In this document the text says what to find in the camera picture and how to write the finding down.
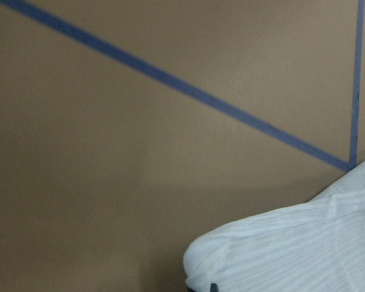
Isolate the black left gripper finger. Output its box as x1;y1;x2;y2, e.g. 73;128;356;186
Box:
210;283;218;292

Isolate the light blue button-up shirt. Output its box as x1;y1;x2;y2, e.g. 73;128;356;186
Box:
183;161;365;291

